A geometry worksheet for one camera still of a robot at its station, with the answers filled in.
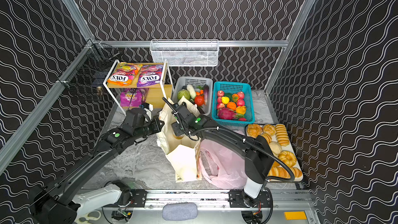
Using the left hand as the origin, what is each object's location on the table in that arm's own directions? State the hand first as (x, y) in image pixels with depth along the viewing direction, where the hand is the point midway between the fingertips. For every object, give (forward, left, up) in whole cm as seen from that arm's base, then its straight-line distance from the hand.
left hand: (168, 122), depth 75 cm
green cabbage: (+34, -2, -13) cm, 36 cm away
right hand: (+3, -4, -7) cm, 9 cm away
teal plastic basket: (+40, -42, -19) cm, 61 cm away
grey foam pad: (-33, -7, -22) cm, 40 cm away
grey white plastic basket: (+49, -9, -15) cm, 52 cm away
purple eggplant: (+41, -17, -17) cm, 47 cm away
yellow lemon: (+31, -30, -16) cm, 47 cm away
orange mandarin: (+29, -35, -20) cm, 49 cm away
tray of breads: (+9, -62, -24) cm, 67 cm away
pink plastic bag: (-14, -26, -18) cm, 35 cm away
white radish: (+38, -7, -15) cm, 42 cm away
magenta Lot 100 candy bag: (+19, +24, -2) cm, 31 cm away
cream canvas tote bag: (-16, -9, +2) cm, 19 cm away
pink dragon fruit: (+19, -31, -16) cm, 40 cm away
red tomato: (+31, -13, -16) cm, 37 cm away
